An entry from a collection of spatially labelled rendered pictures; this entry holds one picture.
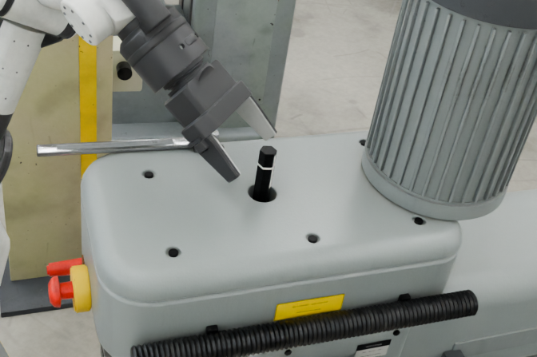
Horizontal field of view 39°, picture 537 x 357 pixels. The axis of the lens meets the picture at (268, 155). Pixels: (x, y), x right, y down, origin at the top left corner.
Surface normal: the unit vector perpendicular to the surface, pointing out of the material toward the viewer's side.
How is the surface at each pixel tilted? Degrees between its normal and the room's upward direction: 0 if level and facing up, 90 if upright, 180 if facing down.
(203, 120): 56
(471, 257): 0
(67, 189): 90
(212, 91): 37
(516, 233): 0
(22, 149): 90
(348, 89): 0
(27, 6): 93
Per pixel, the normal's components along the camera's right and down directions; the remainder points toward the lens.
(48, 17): 0.37, 0.66
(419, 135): -0.57, 0.42
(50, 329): 0.13, -0.80
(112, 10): 0.34, -0.11
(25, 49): 0.48, 0.48
